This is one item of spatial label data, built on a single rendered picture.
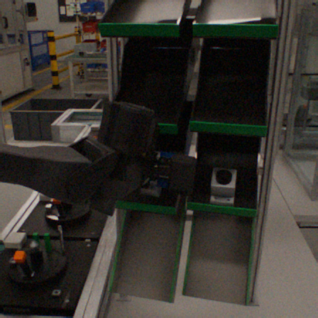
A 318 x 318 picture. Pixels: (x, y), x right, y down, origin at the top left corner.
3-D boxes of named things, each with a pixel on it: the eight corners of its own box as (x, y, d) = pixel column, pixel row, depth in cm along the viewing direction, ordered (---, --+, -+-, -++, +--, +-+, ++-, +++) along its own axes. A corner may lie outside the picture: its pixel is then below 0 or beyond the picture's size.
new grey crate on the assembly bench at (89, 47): (91, 55, 595) (90, 45, 589) (74, 55, 598) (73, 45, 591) (97, 52, 632) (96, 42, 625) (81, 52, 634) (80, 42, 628)
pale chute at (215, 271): (247, 306, 74) (248, 305, 70) (184, 295, 77) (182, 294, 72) (256, 178, 84) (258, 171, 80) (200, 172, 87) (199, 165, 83)
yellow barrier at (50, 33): (59, 89, 741) (53, 30, 696) (50, 89, 743) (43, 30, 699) (103, 64, 1052) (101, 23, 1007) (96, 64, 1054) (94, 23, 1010)
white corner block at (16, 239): (22, 255, 95) (20, 242, 93) (6, 253, 95) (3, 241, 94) (28, 244, 99) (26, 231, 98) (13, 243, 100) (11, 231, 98)
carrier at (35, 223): (99, 244, 99) (96, 204, 95) (15, 240, 101) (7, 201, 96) (113, 201, 122) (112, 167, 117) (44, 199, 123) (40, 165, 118)
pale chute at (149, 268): (174, 303, 75) (171, 302, 70) (113, 292, 77) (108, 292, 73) (192, 177, 85) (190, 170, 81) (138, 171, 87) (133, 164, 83)
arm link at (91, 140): (66, 199, 42) (89, 98, 40) (42, 174, 48) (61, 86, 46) (143, 200, 49) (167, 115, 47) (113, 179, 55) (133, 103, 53)
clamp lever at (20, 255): (31, 277, 80) (21, 258, 75) (23, 277, 80) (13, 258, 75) (35, 262, 83) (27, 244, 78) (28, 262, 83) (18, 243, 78)
